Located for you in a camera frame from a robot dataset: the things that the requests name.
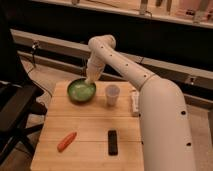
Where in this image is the wooden table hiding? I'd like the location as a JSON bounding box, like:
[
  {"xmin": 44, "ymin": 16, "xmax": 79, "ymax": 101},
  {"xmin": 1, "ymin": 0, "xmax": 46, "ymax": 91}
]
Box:
[{"xmin": 31, "ymin": 82, "xmax": 144, "ymax": 171}]

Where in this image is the green ceramic bowl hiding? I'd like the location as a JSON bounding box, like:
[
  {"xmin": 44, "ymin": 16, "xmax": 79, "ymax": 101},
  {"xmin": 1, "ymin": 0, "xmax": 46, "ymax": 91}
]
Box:
[{"xmin": 67, "ymin": 78, "xmax": 96, "ymax": 103}]

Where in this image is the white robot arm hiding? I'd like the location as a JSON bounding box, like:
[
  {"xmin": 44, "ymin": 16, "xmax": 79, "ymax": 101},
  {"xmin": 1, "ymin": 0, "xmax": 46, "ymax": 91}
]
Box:
[{"xmin": 86, "ymin": 35, "xmax": 196, "ymax": 171}]

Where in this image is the black chair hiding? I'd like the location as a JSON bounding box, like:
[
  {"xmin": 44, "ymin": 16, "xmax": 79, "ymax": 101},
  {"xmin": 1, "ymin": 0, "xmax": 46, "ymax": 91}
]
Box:
[{"xmin": 0, "ymin": 8, "xmax": 47, "ymax": 165}]

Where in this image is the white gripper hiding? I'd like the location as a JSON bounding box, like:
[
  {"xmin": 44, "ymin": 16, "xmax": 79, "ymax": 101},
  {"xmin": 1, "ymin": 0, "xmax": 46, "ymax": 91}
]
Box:
[{"xmin": 85, "ymin": 64, "xmax": 103, "ymax": 84}]

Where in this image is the orange carrot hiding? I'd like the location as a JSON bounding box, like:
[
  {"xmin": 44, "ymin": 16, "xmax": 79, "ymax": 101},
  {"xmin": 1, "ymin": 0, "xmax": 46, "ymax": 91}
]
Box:
[{"xmin": 57, "ymin": 132, "xmax": 77, "ymax": 152}]

